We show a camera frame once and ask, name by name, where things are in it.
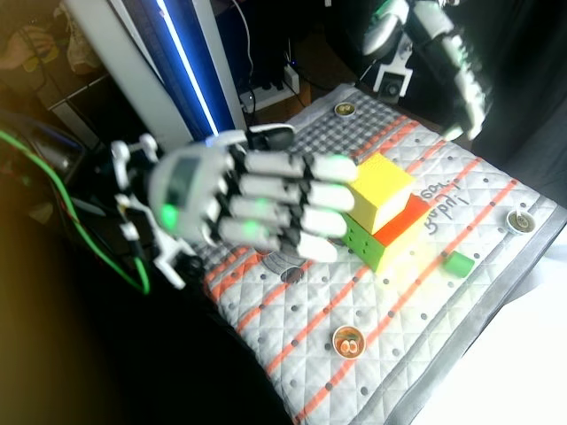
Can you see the white bracket with black knob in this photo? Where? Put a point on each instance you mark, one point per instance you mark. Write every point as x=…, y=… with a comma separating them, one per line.
x=392, y=77

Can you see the white power strip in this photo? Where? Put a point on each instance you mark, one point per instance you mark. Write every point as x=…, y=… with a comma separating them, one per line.
x=266, y=95

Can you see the small dark toy soup bowl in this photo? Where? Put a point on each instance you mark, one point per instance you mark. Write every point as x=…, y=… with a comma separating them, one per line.
x=519, y=221

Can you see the small green cylinder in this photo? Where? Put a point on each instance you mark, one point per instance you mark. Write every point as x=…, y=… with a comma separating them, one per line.
x=458, y=263

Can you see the orange and green block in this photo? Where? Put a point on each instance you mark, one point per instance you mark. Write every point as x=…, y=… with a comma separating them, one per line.
x=398, y=230

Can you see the toy soup bowl with egg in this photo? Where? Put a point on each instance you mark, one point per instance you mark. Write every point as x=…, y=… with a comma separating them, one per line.
x=348, y=343

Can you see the toy soup bowl with greens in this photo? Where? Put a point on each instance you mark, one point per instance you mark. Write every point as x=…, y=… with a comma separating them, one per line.
x=344, y=109

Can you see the white column with blue light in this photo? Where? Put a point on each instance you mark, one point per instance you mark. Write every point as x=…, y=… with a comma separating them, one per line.
x=133, y=66

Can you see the grey quilt with bear print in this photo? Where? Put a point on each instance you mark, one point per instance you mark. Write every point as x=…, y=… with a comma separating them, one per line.
x=354, y=301

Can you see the yellow textured block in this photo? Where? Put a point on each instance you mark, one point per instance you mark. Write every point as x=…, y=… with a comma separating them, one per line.
x=381, y=186

